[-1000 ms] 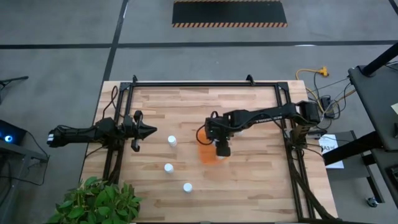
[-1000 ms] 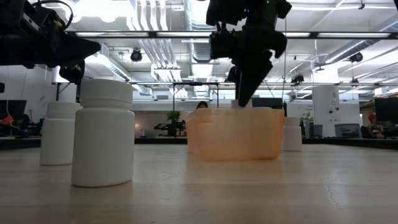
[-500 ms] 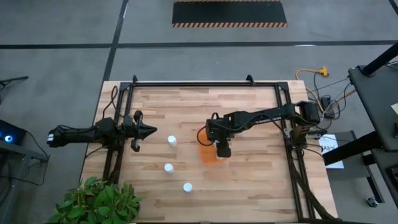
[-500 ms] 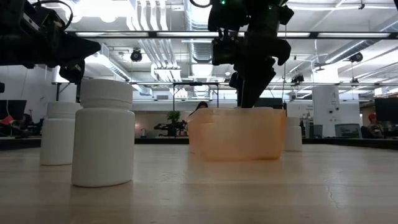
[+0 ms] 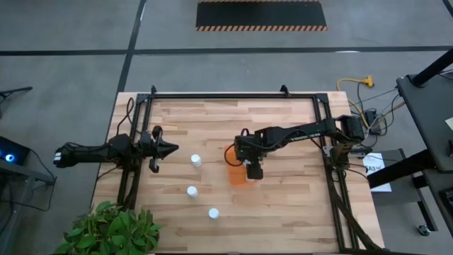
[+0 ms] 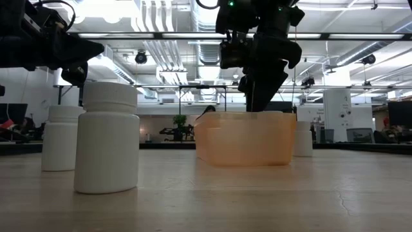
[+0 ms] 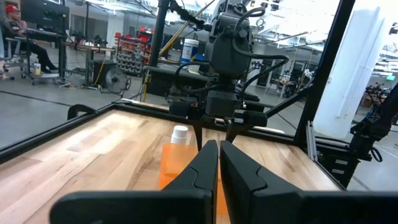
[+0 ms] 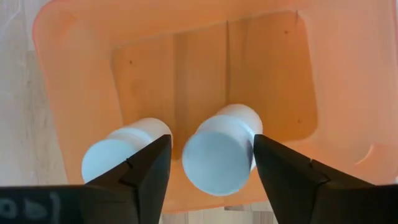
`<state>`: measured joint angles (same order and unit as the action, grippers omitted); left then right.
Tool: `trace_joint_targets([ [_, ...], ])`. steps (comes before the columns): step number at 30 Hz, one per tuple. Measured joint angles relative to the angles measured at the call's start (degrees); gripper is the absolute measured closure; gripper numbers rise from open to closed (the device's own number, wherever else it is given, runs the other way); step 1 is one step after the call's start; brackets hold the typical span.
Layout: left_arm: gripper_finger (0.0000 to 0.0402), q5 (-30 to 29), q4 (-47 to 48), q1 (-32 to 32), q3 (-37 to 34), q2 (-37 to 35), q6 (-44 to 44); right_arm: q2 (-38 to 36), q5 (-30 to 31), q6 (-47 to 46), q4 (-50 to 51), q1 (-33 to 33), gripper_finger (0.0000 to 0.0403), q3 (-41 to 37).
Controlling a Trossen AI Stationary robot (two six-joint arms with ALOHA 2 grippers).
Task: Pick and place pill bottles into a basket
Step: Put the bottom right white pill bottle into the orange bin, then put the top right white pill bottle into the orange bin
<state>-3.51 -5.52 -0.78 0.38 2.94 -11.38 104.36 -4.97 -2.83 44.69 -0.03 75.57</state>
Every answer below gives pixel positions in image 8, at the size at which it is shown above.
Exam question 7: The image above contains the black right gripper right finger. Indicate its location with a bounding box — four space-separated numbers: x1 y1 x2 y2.
254 134 398 224

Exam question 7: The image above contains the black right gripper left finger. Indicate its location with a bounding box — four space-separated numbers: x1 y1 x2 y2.
0 134 173 224

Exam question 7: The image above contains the white pill bottle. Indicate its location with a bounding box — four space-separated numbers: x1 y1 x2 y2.
182 104 264 197
81 117 173 184

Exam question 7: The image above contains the orange translucent plastic basket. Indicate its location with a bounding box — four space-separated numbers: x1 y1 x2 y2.
32 0 398 214

